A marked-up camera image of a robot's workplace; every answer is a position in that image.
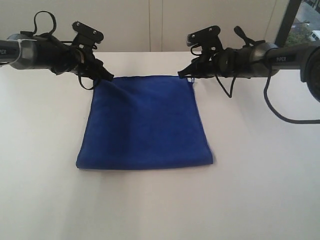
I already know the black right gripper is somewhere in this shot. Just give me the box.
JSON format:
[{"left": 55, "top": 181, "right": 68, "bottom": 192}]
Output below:
[{"left": 177, "top": 48, "right": 237, "bottom": 78}]

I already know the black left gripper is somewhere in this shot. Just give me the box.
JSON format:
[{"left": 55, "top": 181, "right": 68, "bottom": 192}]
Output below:
[{"left": 50, "top": 45, "right": 113, "bottom": 82}]

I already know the blue towel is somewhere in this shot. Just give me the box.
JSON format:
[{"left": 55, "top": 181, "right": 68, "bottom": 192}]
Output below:
[{"left": 75, "top": 75, "right": 215, "bottom": 170}]

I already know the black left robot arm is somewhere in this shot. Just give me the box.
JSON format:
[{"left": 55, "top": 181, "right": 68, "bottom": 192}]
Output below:
[{"left": 0, "top": 38, "right": 114, "bottom": 82}]

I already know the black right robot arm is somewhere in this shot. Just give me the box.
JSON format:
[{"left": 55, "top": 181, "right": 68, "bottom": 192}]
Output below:
[{"left": 177, "top": 41, "right": 320, "bottom": 100}]

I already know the white van outside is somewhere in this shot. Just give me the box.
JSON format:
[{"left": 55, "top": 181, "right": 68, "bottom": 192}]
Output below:
[{"left": 310, "top": 30, "right": 320, "bottom": 42}]

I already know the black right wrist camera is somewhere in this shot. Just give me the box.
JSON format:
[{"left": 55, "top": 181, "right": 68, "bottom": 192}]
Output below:
[{"left": 186, "top": 25, "right": 223, "bottom": 50}]

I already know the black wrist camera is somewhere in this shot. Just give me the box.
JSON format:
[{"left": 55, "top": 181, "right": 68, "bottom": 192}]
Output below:
[
  {"left": 72, "top": 21, "right": 104, "bottom": 49},
  {"left": 186, "top": 25, "right": 223, "bottom": 50}
]

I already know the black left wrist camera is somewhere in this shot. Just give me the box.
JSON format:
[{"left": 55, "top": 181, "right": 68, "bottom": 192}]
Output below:
[{"left": 72, "top": 21, "right": 104, "bottom": 49}]

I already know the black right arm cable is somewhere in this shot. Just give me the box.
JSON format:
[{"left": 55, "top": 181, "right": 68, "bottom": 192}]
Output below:
[{"left": 189, "top": 25, "right": 320, "bottom": 125}]

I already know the black window frame post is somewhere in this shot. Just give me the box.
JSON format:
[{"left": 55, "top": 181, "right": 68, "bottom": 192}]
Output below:
[{"left": 274, "top": 0, "right": 301, "bottom": 47}]

